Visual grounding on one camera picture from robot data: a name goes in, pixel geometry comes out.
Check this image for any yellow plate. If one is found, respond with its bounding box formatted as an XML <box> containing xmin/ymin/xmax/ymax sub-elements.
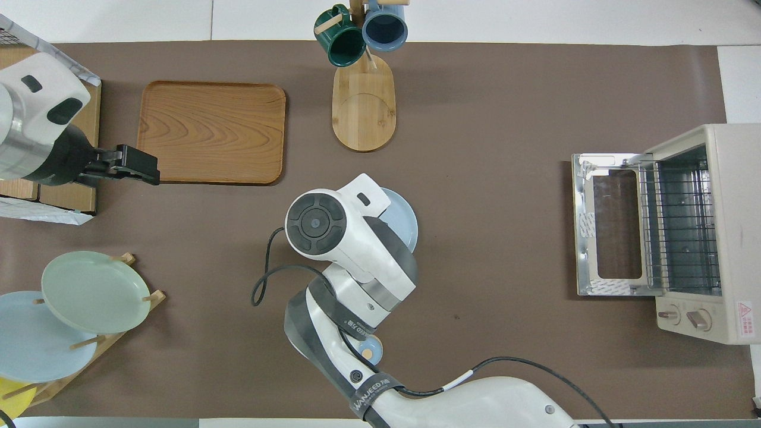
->
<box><xmin>0</xmin><ymin>376</ymin><xmax>37</xmax><ymax>420</ymax></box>

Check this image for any wooden mug tree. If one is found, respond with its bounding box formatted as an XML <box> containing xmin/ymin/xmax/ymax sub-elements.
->
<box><xmin>314</xmin><ymin>0</ymin><xmax>411</xmax><ymax>153</ymax></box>

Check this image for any light blue racked plate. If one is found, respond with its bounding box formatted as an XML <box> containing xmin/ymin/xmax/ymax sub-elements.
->
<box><xmin>0</xmin><ymin>291</ymin><xmax>99</xmax><ymax>383</ymax></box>

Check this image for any wooden plate rack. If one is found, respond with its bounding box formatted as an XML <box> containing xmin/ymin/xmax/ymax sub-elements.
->
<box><xmin>0</xmin><ymin>253</ymin><xmax>166</xmax><ymax>411</ymax></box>

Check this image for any wooden serving tray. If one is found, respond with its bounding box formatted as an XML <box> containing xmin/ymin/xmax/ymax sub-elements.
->
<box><xmin>137</xmin><ymin>81</ymin><xmax>287</xmax><ymax>185</ymax></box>

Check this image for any cream toaster oven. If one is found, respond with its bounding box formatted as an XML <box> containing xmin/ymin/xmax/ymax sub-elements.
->
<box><xmin>572</xmin><ymin>123</ymin><xmax>761</xmax><ymax>345</ymax></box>

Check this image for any dark green mug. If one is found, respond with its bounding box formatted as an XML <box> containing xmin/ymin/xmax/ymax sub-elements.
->
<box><xmin>314</xmin><ymin>5</ymin><xmax>367</xmax><ymax>67</ymax></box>

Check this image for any brown table mat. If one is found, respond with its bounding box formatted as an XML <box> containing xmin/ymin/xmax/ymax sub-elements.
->
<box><xmin>0</xmin><ymin>40</ymin><xmax>756</xmax><ymax>420</ymax></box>

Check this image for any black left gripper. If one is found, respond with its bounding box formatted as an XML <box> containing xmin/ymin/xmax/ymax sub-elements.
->
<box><xmin>33</xmin><ymin>122</ymin><xmax>161</xmax><ymax>186</ymax></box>

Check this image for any mint green plate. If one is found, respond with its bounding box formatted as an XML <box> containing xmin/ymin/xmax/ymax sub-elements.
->
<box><xmin>41</xmin><ymin>251</ymin><xmax>150</xmax><ymax>335</ymax></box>

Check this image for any blue mug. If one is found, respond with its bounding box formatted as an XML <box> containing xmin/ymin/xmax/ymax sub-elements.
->
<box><xmin>361</xmin><ymin>0</ymin><xmax>408</xmax><ymax>52</ymax></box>

